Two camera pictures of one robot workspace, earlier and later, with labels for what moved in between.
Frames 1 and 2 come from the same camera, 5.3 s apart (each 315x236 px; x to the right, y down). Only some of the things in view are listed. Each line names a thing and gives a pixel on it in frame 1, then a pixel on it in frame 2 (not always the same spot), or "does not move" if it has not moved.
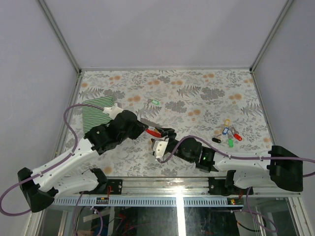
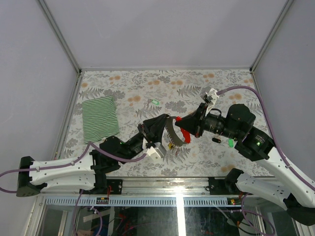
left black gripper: x=140 y=128 to x=155 y=127
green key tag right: x=231 y=143 does not move
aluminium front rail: x=175 y=192 does not move
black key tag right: x=216 y=140 does not move
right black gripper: x=168 y=131 to x=195 y=123
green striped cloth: x=93 y=116 does not move
